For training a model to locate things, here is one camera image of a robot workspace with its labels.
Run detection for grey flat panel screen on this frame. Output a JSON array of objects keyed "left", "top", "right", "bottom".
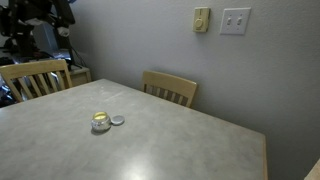
[{"left": 32, "top": 22, "right": 64, "bottom": 52}]

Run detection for wide slatted wooden chair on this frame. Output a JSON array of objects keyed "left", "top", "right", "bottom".
[{"left": 0, "top": 59, "right": 74, "bottom": 103}]

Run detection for silver candle container yellow wax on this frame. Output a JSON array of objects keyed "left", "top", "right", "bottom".
[{"left": 90, "top": 111, "right": 112, "bottom": 134}]

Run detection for round silver lid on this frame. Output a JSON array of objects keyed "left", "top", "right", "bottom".
[{"left": 110, "top": 115, "right": 126, "bottom": 126}]

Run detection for low-backed wooden chair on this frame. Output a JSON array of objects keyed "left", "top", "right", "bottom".
[{"left": 141, "top": 70, "right": 198, "bottom": 108}]

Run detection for white double light switch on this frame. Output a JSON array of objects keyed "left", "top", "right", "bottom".
[{"left": 219, "top": 7, "right": 252, "bottom": 36}]

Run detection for small wooden side cabinet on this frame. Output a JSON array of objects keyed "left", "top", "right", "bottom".
[{"left": 68, "top": 65, "right": 92, "bottom": 87}]

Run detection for blue white clutter item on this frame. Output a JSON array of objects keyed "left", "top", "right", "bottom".
[{"left": 0, "top": 83, "right": 16, "bottom": 108}]

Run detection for light wooden counter corner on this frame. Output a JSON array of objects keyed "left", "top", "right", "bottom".
[{"left": 303, "top": 158, "right": 320, "bottom": 180}]

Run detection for black stand pole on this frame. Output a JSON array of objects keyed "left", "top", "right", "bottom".
[{"left": 65, "top": 33, "right": 76, "bottom": 71}]

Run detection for beige wall thermostat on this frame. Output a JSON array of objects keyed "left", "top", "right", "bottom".
[{"left": 192, "top": 7, "right": 211, "bottom": 33}]

